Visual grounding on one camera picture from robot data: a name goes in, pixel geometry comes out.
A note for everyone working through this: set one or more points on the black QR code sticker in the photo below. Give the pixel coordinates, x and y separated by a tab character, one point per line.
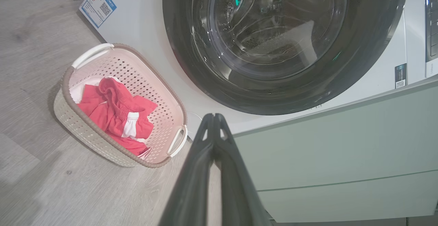
400	76

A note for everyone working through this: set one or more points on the washing machine door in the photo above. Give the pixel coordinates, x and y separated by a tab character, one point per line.
184	65

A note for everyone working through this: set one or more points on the pale green cabinet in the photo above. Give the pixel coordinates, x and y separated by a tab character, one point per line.
325	157

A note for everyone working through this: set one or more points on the red white garment with badge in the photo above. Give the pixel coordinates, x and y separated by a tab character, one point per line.
92	111

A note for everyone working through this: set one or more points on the cream perforated laundry basket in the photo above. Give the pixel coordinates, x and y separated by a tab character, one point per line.
85	137

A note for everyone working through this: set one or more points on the white front-load washing machine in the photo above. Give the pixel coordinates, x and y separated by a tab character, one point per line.
143	48

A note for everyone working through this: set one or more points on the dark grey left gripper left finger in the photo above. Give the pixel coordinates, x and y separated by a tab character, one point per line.
191	185

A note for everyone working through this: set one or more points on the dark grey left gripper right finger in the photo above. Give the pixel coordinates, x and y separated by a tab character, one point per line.
239	191

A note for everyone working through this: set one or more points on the blue white energy label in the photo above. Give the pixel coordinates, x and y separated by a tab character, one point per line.
98	5

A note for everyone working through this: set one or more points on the dark appliance control panel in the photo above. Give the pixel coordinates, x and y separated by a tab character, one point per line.
433	27

